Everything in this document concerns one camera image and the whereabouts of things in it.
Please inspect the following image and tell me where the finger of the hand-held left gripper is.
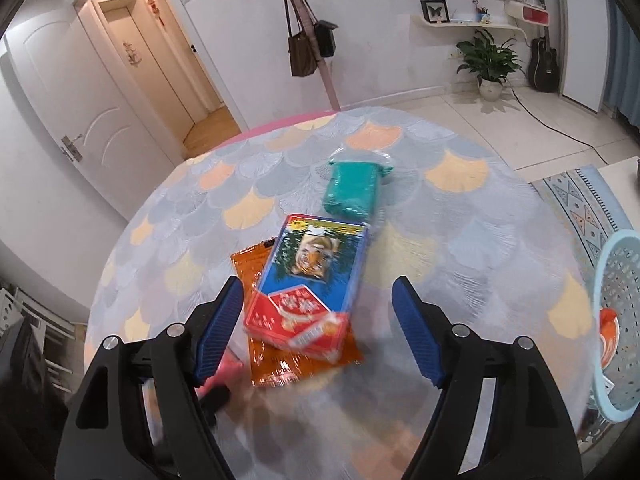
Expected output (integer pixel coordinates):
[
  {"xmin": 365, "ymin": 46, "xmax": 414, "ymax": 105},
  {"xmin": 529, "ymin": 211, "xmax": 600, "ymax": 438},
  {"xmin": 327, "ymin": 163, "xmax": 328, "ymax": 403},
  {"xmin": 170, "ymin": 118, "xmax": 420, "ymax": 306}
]
[{"xmin": 199, "ymin": 384, "xmax": 232, "ymax": 429}]

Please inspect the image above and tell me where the orange snack packet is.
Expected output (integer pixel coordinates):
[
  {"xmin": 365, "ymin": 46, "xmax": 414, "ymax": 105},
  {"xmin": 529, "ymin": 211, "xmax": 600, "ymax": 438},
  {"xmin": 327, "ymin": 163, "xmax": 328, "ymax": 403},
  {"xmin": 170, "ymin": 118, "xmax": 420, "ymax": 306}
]
[{"xmin": 229, "ymin": 242, "xmax": 364, "ymax": 387}]

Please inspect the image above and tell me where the black acoustic guitar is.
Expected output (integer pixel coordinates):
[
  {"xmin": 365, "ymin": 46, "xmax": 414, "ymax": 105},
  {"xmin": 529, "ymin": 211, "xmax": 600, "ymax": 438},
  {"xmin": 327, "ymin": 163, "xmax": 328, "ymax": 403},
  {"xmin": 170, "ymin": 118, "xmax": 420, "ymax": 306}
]
[{"xmin": 528, "ymin": 0, "xmax": 560, "ymax": 94}]

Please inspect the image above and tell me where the black shoulder bag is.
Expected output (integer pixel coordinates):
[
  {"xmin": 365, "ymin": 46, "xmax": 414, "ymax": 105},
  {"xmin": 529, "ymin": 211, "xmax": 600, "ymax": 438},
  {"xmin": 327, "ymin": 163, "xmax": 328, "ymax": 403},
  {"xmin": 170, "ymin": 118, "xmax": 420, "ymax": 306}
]
[{"xmin": 313, "ymin": 19, "xmax": 337, "ymax": 59}]

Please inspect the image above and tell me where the metal door handle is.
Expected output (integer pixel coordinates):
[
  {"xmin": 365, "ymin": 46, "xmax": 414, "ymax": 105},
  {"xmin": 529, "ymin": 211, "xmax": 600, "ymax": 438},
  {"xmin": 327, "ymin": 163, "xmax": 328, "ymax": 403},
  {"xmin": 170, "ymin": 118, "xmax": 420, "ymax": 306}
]
[{"xmin": 60, "ymin": 133, "xmax": 84, "ymax": 163}]

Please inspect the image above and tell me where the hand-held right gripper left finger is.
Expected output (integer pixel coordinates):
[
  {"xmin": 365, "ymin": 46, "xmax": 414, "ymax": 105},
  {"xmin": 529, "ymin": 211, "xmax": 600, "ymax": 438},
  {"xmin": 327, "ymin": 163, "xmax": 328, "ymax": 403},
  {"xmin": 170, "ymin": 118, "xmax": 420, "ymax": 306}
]
[{"xmin": 54, "ymin": 276, "xmax": 246, "ymax": 480}]

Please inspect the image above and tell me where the red and white wall box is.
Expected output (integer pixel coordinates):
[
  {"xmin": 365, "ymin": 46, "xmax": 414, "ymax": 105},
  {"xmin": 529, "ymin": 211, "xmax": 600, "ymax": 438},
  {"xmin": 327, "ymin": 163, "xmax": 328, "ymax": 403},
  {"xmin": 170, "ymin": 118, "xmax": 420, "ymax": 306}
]
[{"xmin": 503, "ymin": 0, "xmax": 549, "ymax": 26}]

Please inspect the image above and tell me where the pink under cloth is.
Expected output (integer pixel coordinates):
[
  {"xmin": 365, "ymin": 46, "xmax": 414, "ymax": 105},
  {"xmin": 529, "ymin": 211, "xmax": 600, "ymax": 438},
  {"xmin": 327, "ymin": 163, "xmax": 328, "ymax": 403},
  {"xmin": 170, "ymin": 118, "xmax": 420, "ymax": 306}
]
[{"xmin": 239, "ymin": 107, "xmax": 343, "ymax": 138}]

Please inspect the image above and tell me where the blue curtain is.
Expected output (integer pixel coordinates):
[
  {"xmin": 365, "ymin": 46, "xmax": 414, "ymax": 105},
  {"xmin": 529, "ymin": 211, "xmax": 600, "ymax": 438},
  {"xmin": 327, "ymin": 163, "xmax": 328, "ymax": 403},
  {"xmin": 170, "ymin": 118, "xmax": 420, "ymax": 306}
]
[{"xmin": 602, "ymin": 0, "xmax": 640, "ymax": 137}]

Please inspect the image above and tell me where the white slatted rack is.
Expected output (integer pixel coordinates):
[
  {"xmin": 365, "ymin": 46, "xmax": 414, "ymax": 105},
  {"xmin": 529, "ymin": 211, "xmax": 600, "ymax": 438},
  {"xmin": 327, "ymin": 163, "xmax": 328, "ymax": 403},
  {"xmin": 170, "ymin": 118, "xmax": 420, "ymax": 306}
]
[{"xmin": 0, "ymin": 284, "xmax": 77, "ymax": 397}]

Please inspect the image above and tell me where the potted green plant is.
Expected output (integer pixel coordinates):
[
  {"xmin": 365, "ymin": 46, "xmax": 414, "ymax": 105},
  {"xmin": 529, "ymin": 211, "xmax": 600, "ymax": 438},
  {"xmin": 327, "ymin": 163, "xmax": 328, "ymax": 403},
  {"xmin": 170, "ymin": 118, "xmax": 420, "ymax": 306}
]
[{"xmin": 455, "ymin": 28, "xmax": 521, "ymax": 101}]

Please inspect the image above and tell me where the red hanging ornament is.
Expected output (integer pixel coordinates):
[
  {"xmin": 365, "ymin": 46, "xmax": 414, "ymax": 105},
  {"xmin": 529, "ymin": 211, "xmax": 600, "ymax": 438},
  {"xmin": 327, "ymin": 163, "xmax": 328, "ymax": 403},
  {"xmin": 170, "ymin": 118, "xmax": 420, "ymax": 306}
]
[{"xmin": 144, "ymin": 0, "xmax": 167, "ymax": 27}]

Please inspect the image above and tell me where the white curved lower shelf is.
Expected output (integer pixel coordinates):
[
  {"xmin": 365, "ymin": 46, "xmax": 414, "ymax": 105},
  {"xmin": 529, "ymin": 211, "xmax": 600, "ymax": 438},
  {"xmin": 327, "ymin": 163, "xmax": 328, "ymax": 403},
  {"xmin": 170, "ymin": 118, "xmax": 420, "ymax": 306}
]
[{"xmin": 412, "ymin": 12, "xmax": 531, "ymax": 42}]

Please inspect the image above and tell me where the brown tote bag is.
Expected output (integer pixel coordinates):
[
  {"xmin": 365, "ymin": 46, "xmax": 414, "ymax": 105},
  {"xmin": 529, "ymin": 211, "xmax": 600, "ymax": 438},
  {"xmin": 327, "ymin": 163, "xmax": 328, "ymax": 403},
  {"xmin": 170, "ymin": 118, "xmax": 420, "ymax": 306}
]
[{"xmin": 287, "ymin": 0, "xmax": 319, "ymax": 79}]

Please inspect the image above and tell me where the blue and red tiger box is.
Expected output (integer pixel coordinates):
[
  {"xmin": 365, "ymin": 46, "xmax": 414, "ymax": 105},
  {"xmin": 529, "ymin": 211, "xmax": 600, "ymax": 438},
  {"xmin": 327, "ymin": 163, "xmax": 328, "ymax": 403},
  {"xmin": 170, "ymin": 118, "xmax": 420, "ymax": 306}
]
[{"xmin": 243, "ymin": 213, "xmax": 372, "ymax": 361}]

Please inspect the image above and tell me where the scallop pattern tablecloth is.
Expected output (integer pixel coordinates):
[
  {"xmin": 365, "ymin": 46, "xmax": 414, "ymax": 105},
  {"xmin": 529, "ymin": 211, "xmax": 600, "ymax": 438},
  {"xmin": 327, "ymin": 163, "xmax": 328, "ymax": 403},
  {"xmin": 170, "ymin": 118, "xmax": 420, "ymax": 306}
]
[{"xmin": 84, "ymin": 107, "xmax": 602, "ymax": 480}]

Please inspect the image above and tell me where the black floor cable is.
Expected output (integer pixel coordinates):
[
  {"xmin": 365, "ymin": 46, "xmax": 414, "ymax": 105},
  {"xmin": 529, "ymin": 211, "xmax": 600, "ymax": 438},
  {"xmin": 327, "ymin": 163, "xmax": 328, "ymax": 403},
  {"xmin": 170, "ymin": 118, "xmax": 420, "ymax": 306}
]
[{"xmin": 509, "ymin": 84, "xmax": 612, "ymax": 167}]

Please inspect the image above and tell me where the pink coat rack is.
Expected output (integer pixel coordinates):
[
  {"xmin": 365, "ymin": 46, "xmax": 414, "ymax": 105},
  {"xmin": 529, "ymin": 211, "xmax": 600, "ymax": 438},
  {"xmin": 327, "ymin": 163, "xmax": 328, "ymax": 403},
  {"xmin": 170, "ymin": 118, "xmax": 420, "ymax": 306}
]
[{"xmin": 276, "ymin": 0, "xmax": 344, "ymax": 111}]

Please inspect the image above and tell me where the white coffee table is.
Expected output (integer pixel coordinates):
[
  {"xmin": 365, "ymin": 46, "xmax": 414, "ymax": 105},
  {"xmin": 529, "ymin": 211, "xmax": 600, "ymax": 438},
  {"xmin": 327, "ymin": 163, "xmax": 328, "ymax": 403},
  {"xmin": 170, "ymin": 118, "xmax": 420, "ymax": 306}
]
[{"xmin": 597, "ymin": 157, "xmax": 640, "ymax": 233}]

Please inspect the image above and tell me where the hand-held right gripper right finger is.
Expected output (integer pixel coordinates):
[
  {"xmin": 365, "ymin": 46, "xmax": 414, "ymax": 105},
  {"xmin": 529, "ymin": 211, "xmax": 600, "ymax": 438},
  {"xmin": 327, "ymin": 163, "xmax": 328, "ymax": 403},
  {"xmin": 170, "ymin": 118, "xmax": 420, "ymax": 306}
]
[{"xmin": 391, "ymin": 276, "xmax": 586, "ymax": 480}]

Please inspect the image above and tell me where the beige hallway door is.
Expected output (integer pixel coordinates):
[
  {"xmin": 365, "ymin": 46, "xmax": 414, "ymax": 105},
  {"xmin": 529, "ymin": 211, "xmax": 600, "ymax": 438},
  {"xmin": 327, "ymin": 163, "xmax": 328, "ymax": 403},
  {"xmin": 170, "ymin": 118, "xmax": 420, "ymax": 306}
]
[{"xmin": 97, "ymin": 0, "xmax": 197, "ymax": 137}]

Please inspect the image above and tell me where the white room door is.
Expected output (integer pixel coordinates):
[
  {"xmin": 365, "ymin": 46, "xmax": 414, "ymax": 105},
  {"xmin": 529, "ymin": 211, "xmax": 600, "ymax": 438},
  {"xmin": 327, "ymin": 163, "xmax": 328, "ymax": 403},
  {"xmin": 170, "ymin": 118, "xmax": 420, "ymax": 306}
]
[{"xmin": 0, "ymin": 9, "xmax": 177, "ymax": 223}]

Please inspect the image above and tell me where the pink printed plastic bag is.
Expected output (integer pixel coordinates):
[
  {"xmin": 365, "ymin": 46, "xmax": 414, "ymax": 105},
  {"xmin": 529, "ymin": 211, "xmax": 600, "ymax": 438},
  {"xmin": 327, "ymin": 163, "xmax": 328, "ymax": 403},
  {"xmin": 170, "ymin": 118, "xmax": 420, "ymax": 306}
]
[{"xmin": 199, "ymin": 352, "xmax": 252, "ymax": 402}]

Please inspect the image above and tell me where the green packet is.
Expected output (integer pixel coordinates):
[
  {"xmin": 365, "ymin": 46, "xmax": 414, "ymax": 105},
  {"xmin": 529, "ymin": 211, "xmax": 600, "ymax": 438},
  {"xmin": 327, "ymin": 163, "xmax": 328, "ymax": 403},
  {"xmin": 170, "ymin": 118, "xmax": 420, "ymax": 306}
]
[{"xmin": 322, "ymin": 147, "xmax": 396, "ymax": 224}]

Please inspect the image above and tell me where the light blue plastic basket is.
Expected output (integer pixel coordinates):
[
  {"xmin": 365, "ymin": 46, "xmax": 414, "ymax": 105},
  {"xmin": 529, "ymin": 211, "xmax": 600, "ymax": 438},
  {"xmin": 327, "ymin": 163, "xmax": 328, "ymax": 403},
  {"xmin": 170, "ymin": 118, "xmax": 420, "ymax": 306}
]
[{"xmin": 589, "ymin": 229, "xmax": 640, "ymax": 427}]

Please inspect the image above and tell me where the butterfly picture frame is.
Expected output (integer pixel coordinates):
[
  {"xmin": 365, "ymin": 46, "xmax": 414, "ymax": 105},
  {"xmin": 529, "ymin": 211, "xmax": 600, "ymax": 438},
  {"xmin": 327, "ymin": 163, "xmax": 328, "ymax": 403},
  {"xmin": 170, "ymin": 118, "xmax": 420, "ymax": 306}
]
[{"xmin": 420, "ymin": 0, "xmax": 451, "ymax": 25}]

